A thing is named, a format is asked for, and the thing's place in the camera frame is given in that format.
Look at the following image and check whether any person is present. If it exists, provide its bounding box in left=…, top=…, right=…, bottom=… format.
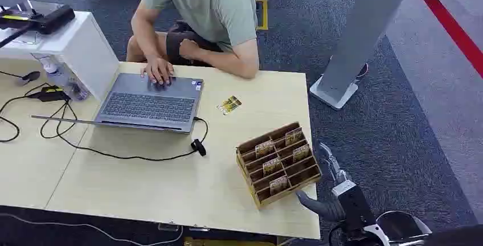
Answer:
left=125, top=0, right=260, bottom=87

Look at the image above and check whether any person's left hand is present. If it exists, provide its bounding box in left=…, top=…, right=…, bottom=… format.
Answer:
left=178, top=38, right=204, bottom=62

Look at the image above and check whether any yellow object under desk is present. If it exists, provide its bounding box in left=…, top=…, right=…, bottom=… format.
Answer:
left=183, top=236, right=277, bottom=246

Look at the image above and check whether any small black microphone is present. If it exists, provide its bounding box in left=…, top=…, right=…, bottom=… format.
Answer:
left=0, top=70, right=42, bottom=87

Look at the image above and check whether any red barrier band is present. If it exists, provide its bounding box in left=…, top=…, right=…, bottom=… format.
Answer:
left=411, top=0, right=483, bottom=80

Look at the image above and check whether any wooden card box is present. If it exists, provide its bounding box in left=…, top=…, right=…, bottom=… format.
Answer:
left=235, top=121, right=322, bottom=210

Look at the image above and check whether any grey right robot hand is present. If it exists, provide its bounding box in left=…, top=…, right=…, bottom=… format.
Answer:
left=296, top=142, right=376, bottom=235

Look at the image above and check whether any black mains cable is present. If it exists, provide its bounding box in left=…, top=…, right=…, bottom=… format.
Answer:
left=0, top=83, right=50, bottom=144

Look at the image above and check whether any grey laptop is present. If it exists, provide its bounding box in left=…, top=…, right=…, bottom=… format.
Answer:
left=31, top=72, right=205, bottom=135

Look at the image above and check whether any black power adapter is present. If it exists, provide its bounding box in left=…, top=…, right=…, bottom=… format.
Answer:
left=27, top=85, right=71, bottom=103

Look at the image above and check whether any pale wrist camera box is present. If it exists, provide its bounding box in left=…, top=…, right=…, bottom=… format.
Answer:
left=331, top=179, right=358, bottom=199

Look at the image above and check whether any white floor cable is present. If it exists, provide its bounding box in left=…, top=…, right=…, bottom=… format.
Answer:
left=0, top=212, right=185, bottom=246

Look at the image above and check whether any clear plastic bottle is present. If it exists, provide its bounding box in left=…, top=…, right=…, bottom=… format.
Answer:
left=31, top=52, right=92, bottom=102

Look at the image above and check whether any person's right hand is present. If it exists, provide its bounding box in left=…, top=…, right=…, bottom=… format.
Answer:
left=140, top=56, right=175, bottom=86

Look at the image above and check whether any grey slanted column stand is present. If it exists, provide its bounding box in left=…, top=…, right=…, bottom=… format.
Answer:
left=309, top=0, right=416, bottom=111

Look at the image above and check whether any white cabinet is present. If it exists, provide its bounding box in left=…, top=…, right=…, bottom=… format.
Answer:
left=0, top=9, right=121, bottom=103

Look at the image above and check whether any black device with antennas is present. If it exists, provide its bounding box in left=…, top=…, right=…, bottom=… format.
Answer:
left=0, top=4, right=76, bottom=49

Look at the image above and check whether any black laptop charger cable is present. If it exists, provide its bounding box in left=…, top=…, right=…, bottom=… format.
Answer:
left=39, top=99, right=209, bottom=162

